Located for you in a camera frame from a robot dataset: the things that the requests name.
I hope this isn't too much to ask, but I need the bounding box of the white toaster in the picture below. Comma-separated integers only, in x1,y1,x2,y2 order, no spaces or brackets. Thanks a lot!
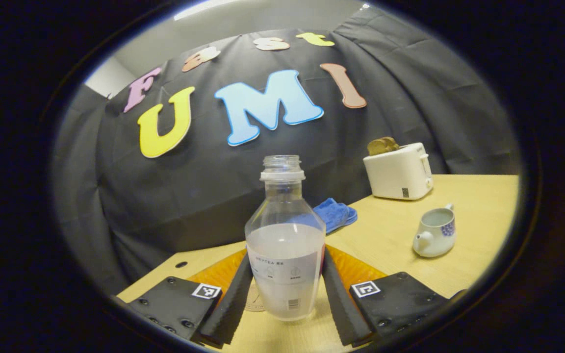
363,142,434,201

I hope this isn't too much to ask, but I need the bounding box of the black backdrop cloth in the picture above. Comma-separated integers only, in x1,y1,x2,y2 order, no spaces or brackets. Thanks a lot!
52,5,521,295

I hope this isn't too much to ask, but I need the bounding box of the clear plastic water bottle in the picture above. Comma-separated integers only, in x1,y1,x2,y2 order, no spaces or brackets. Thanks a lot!
245,155,326,322

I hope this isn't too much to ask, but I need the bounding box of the white blue-patterned teacup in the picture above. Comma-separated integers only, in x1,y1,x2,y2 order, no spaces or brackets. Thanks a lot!
412,204,457,258

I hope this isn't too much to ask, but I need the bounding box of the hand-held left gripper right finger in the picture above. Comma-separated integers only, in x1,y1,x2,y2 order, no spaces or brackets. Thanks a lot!
321,245,453,348

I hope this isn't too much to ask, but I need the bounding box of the blue folded towel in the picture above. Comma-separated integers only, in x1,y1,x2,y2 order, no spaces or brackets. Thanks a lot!
311,198,358,235

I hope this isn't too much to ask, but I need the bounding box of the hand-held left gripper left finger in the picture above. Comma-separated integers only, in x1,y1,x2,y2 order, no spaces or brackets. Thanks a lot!
125,249,255,349

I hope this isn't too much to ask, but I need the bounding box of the round wooden coaster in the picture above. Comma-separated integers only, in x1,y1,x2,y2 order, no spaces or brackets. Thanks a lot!
245,282,266,312

